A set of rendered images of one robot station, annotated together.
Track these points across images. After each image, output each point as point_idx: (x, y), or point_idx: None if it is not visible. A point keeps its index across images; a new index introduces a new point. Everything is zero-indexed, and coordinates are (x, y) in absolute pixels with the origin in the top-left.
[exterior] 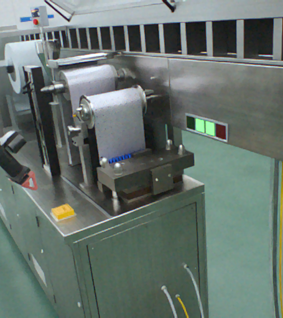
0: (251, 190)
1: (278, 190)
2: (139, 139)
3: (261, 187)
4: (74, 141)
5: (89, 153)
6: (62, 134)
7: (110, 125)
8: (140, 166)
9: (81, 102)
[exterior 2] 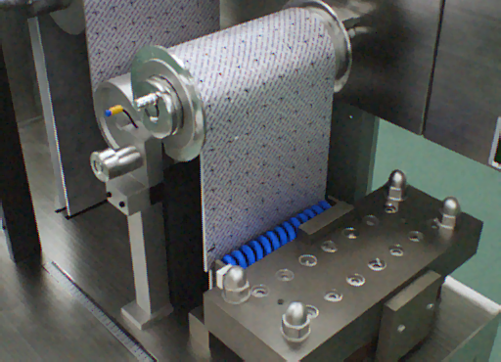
0: (411, 169)
1: (467, 171)
2: (313, 173)
3: (431, 163)
4: (115, 198)
5: (160, 226)
6: (15, 93)
7: (246, 148)
8: (349, 288)
9: (143, 66)
